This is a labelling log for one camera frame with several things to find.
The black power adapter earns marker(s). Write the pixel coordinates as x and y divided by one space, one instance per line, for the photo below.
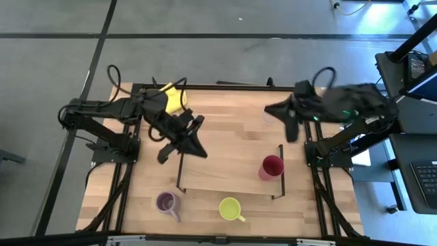
417 66

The yellow cloth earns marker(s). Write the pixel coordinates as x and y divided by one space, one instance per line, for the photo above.
174 102

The purple mug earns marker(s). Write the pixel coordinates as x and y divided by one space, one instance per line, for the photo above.
166 202

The black aluminium table frame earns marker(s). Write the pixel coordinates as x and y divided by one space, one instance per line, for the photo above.
239 87

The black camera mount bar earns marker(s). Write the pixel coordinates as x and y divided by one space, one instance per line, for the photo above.
51 239

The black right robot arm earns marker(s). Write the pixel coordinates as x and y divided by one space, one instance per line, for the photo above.
362 99

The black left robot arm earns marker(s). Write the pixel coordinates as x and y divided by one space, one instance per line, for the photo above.
102 107

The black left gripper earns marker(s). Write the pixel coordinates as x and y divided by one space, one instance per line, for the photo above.
174 128

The grey furniture leg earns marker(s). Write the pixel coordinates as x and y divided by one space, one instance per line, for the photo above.
10 157

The black caster wheel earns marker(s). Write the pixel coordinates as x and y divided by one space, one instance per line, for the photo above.
392 209

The wooden shelf with black legs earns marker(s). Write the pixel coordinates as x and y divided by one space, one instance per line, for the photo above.
225 171

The grey side desk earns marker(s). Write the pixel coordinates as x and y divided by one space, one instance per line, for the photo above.
414 118

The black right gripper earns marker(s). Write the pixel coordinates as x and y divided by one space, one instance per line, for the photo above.
307 104

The black slanted pole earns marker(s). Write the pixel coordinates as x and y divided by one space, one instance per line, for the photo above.
413 39

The black keyboard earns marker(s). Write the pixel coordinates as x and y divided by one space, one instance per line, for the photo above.
426 184

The yellow-green mug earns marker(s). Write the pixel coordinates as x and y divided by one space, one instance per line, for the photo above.
229 208

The pink plastic cup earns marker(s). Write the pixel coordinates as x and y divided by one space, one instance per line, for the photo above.
272 166

